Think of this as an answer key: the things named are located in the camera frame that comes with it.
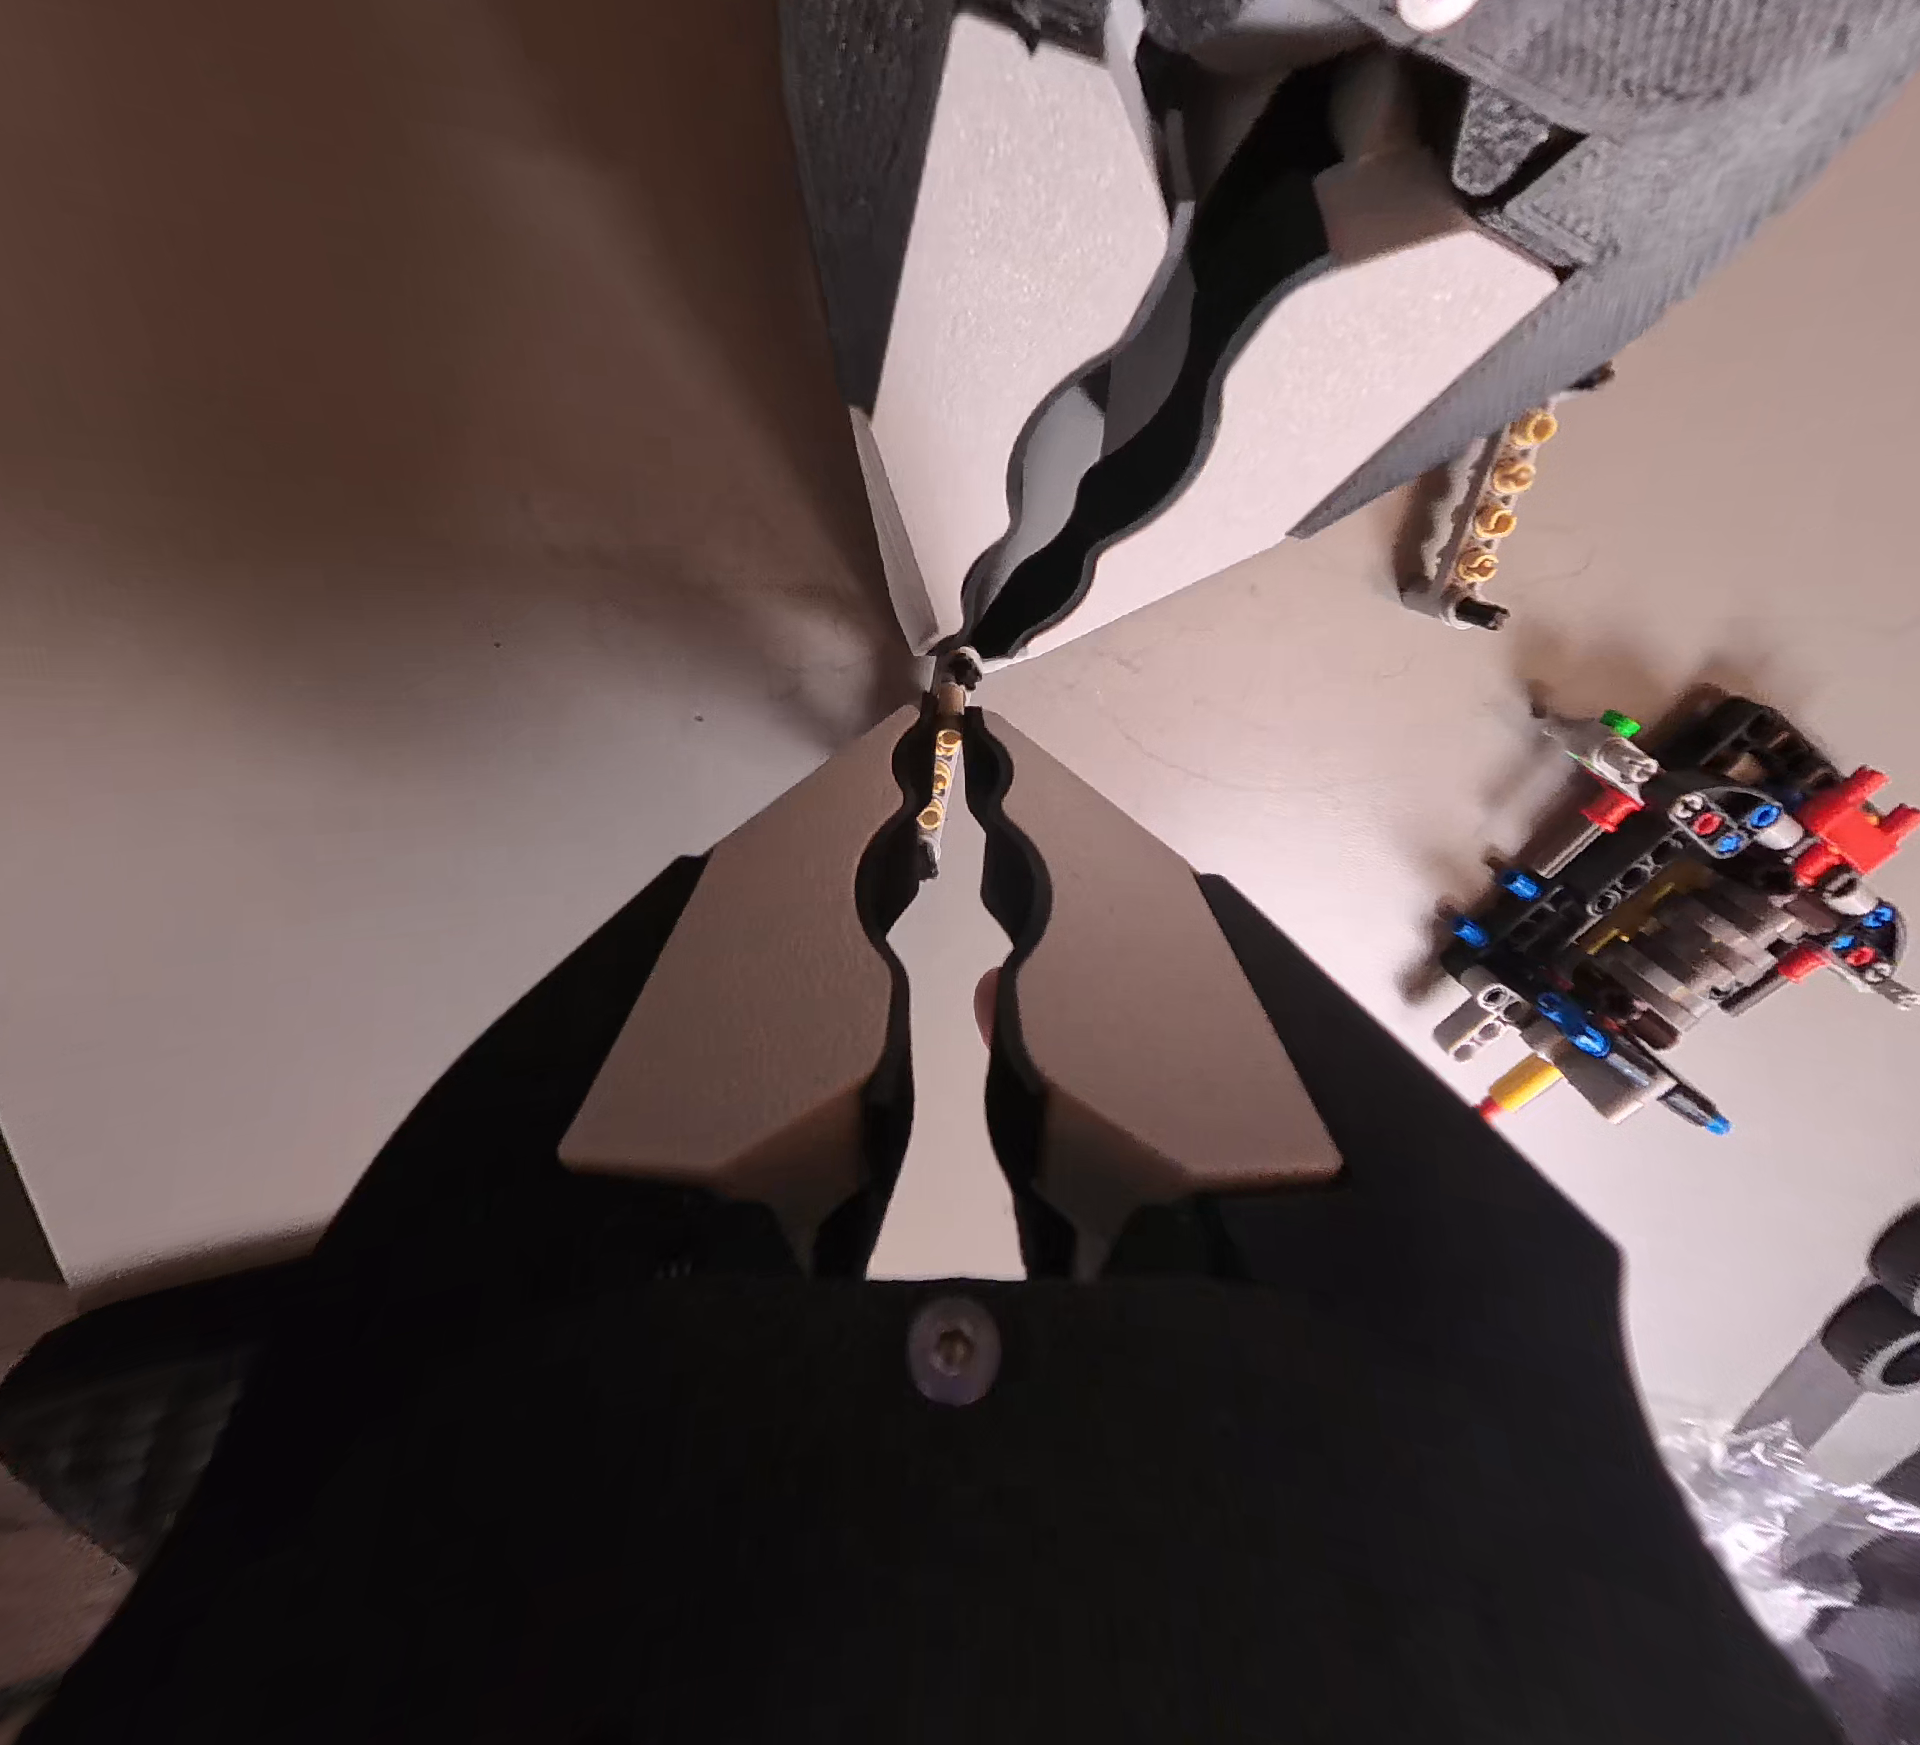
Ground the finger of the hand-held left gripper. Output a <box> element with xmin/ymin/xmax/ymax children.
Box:
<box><xmin>849</xmin><ymin>8</ymin><xmax>1180</xmax><ymax>657</ymax></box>
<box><xmin>981</xmin><ymin>66</ymin><xmax>1564</xmax><ymax>660</ymax></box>

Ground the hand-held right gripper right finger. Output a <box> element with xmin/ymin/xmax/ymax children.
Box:
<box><xmin>964</xmin><ymin>711</ymin><xmax>1345</xmax><ymax>1270</ymax></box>

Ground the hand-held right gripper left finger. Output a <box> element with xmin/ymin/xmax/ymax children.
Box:
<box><xmin>556</xmin><ymin>705</ymin><xmax>931</xmax><ymax>1274</ymax></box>

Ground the grey lego beam frame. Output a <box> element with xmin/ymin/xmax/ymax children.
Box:
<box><xmin>906</xmin><ymin>647</ymin><xmax>987</xmax><ymax>880</ymax></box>
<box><xmin>1395</xmin><ymin>403</ymin><xmax>1562</xmax><ymax>635</ymax></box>

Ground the lego car chassis assembly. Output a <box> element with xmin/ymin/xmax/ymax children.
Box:
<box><xmin>1432</xmin><ymin>693</ymin><xmax>1920</xmax><ymax>1136</ymax></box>

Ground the clear plastic bag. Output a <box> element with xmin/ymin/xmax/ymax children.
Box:
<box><xmin>1657</xmin><ymin>1415</ymin><xmax>1920</xmax><ymax>1703</ymax></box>

